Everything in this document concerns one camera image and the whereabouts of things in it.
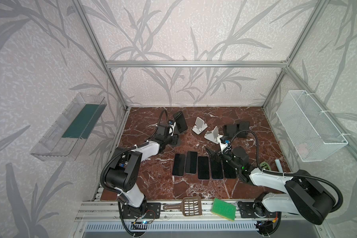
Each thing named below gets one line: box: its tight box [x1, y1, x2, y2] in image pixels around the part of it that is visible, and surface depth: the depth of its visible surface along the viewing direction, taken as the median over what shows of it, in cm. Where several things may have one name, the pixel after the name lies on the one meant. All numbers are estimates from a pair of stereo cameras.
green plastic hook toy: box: [259, 161, 272, 172], surface depth 91 cm
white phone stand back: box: [191, 116, 208, 135], surface depth 105 cm
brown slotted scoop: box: [162, 196, 203, 217], surface depth 77 cm
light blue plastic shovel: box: [274, 159, 284, 174], surface depth 89 cm
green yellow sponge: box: [211, 197, 237, 222], surface depth 74 cm
